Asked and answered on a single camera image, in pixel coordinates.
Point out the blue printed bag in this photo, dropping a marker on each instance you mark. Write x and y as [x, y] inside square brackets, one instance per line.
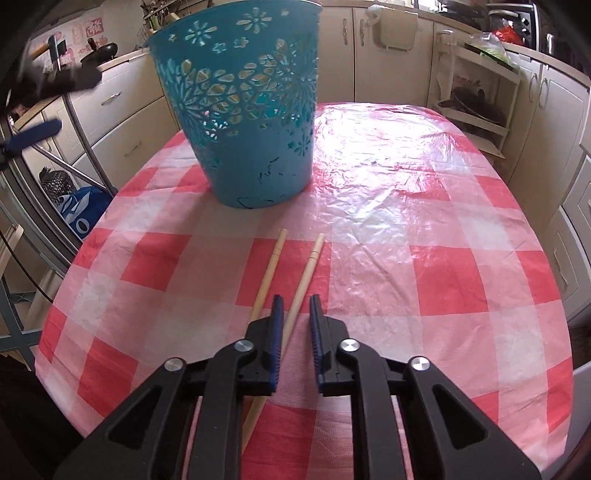
[85, 214]

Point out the wooden chopstick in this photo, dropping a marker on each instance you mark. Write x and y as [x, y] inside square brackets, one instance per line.
[270, 272]
[302, 286]

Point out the dark pans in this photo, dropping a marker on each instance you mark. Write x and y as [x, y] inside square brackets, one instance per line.
[475, 110]

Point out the cream cabinet with drawers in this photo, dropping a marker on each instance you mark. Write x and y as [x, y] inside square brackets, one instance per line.
[115, 110]

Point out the red plastic bag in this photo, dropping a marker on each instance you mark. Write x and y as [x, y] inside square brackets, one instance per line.
[508, 33]

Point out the patterned fabric bag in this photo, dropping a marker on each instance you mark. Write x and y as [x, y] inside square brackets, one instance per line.
[57, 184]

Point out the cream base cabinets with doors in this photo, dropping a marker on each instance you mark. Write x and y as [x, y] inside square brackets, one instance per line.
[351, 50]

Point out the metal spice rack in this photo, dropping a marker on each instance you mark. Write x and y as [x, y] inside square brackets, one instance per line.
[157, 16]

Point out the red white checkered tablecloth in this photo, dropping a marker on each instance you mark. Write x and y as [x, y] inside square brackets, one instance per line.
[415, 230]

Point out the teal perforated plastic basket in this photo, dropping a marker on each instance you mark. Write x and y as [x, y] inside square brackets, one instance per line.
[258, 157]

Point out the bagged green vegetables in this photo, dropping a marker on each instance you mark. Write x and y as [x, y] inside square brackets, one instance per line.
[491, 50]

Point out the pink wall stickers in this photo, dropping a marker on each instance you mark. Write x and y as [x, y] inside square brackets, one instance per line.
[69, 39]

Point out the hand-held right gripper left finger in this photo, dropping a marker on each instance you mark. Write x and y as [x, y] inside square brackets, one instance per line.
[278, 341]

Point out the person's dark clothing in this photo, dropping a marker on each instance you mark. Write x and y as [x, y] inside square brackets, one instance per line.
[32, 424]

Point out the black cooking pot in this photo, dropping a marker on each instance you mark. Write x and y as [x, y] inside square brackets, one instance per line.
[99, 53]

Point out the white hanging plastic bin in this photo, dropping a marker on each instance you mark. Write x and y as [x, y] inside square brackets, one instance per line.
[398, 28]

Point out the white base cabinet with drawers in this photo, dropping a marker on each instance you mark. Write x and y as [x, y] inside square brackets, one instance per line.
[554, 152]

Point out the metal chair frame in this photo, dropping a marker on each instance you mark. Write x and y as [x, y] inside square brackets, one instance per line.
[87, 157]

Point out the white kitchen trolley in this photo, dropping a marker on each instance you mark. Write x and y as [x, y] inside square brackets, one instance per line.
[489, 92]

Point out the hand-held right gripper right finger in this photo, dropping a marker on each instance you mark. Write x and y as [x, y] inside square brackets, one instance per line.
[315, 346]

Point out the black toaster oven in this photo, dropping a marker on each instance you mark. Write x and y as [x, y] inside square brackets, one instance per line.
[521, 21]

